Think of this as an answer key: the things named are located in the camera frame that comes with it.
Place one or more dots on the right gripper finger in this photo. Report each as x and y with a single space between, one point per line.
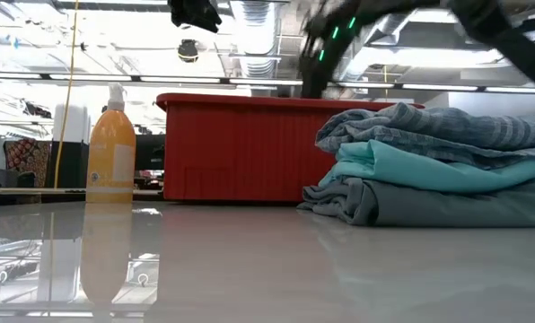
309 83
325 83

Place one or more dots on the grey striped garment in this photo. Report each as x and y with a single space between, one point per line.
429 125

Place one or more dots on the turquoise shirt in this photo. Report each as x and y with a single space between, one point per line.
406 170

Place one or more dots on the grey-green garment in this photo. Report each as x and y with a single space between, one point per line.
429 206

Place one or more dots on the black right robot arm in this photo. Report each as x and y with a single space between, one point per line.
496 27

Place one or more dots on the red plastic laundry bin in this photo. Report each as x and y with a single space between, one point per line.
240 148

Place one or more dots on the black ceiling dome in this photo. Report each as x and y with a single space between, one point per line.
187 50

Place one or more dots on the ceiling light strip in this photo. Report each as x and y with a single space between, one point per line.
180 80
440 87
90 77
366 84
9 75
514 90
267 82

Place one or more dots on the black box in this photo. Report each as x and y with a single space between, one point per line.
72 163
150 152

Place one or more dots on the white cylinder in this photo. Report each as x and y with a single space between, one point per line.
70 123

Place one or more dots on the orange spray bottle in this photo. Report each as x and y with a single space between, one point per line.
110 157

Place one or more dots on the colourful patterned cloth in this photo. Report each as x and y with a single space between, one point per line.
27 161

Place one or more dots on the ribbed silver ceiling duct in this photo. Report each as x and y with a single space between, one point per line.
256 40

